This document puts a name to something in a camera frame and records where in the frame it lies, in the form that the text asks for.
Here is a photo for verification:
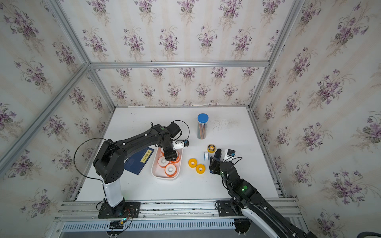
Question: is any orange sealing tape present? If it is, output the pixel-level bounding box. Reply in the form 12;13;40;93
157;156;169;168
165;164;177;178
170;151;181;164

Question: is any yellow sealing tape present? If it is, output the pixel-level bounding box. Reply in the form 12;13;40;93
196;164;206;174
188;158;198;168

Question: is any orange sealing tape bottom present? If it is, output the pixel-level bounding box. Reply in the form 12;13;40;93
165;164;177;178

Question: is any small yellow black tape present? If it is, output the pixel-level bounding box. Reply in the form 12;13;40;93
207;144;216;153

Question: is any white storage box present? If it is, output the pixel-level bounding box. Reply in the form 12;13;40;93
151;148;183;180

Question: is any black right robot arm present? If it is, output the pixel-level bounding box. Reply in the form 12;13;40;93
209;157;316;238

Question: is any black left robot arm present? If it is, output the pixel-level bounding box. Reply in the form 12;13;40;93
72;120;190;208

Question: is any blue book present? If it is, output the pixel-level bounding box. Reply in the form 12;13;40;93
124;147;155;175

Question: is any blue-capped pencil tube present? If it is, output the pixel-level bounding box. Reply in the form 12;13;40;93
197;113;209;139

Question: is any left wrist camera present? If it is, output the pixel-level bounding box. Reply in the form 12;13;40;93
172;140;190;150

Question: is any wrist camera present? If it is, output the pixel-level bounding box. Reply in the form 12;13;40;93
223;149;236;161
172;140;190;150

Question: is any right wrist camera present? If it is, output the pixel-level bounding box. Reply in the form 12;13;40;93
223;149;236;161

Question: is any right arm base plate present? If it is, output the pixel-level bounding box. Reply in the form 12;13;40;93
215;198;244;217

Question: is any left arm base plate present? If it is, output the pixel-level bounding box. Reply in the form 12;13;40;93
98;202;141;219

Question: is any aluminium front rail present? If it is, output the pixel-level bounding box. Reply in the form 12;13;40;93
54;199;244;235

